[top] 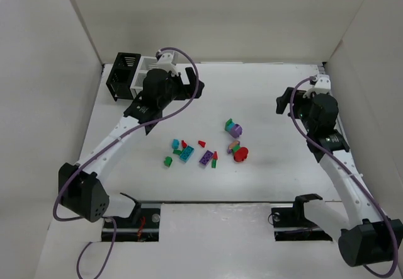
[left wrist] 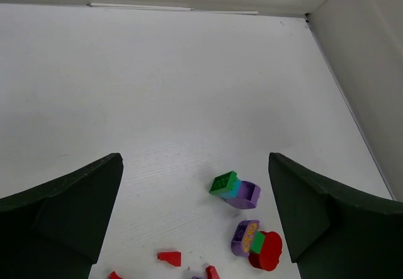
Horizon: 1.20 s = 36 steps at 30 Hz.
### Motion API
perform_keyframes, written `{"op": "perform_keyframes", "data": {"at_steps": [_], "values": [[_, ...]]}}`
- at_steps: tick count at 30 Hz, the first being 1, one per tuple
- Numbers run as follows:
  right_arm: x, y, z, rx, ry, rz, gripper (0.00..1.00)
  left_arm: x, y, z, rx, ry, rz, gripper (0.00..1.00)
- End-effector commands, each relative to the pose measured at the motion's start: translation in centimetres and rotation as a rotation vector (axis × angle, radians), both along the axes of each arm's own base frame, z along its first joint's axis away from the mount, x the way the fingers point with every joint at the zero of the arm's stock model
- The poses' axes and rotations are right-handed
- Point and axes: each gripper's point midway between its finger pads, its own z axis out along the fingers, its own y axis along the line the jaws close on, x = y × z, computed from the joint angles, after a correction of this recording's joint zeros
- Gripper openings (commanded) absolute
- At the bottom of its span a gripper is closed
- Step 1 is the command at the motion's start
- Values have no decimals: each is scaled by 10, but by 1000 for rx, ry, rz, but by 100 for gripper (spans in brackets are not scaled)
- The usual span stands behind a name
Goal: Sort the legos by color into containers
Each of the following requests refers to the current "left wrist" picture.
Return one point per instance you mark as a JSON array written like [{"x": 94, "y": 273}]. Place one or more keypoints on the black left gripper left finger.
[{"x": 57, "y": 229}]

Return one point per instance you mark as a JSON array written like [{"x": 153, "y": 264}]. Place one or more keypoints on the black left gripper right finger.
[{"x": 333, "y": 230}]

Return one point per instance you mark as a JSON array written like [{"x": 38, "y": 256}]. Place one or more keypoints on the red flower lego piece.
[{"x": 271, "y": 250}]

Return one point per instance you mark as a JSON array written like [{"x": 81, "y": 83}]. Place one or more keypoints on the small green lego block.
[{"x": 257, "y": 243}]

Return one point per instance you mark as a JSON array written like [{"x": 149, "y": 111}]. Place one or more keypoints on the purple curved lego piece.
[{"x": 247, "y": 196}]

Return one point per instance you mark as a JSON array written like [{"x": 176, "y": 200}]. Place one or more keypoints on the purple patterned lego piece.
[{"x": 243, "y": 237}]

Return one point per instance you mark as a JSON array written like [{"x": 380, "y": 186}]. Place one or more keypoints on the teal square lego brick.
[{"x": 232, "y": 193}]

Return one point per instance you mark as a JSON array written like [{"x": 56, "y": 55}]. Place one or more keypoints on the green lego brick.
[{"x": 224, "y": 183}]

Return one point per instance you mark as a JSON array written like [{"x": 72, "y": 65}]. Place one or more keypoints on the red curved lego piece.
[{"x": 114, "y": 275}]

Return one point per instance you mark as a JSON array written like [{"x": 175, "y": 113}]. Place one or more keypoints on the red sloped lego piece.
[{"x": 174, "y": 258}]

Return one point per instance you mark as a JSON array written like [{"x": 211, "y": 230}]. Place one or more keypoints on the red wedge lego piece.
[{"x": 212, "y": 272}]

